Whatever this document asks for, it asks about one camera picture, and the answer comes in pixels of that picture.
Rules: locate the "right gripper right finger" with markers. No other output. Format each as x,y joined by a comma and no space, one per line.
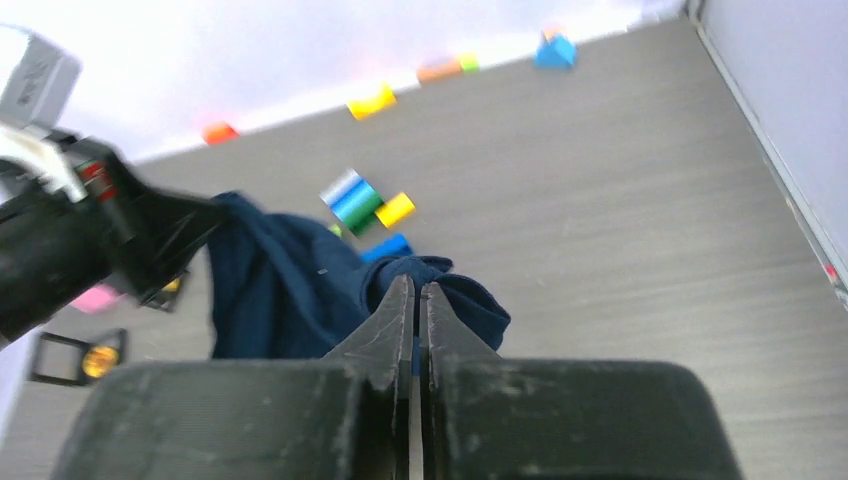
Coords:
446,343

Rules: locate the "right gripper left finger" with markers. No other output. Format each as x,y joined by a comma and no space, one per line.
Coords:
373,439

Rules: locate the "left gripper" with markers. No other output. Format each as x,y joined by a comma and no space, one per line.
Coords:
79,217

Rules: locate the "navy blue t-shirt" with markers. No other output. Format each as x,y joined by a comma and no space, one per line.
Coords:
285,287

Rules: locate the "pink metronome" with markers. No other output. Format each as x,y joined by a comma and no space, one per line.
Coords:
96,299

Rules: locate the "blue long block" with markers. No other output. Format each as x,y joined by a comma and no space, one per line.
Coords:
394,246

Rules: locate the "yellow small block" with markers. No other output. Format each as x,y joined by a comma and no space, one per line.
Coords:
395,210

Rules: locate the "grey blue green block stack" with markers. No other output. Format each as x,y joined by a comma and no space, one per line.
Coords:
353,201

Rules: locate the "yellow arch block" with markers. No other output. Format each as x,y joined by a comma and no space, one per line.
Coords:
381,99

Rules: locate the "tan flat block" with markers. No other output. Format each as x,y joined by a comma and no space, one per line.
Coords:
438,71

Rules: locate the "small green block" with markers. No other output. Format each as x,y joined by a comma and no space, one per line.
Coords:
468,63

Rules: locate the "blue triangle block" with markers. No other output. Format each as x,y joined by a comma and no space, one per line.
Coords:
558,52

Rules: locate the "black frame stand near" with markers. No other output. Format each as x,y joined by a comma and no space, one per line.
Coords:
94,358

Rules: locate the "black frame stand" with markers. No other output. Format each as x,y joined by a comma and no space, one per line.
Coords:
169,291
94,358

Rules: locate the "black frame stand far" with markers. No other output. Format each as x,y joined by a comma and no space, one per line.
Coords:
169,291

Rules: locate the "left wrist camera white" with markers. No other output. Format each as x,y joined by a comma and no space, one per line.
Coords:
37,78

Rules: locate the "red block at wall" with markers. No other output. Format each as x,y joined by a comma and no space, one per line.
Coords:
219,132

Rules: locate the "small orange block at wall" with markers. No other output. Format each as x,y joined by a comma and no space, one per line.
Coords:
551,32

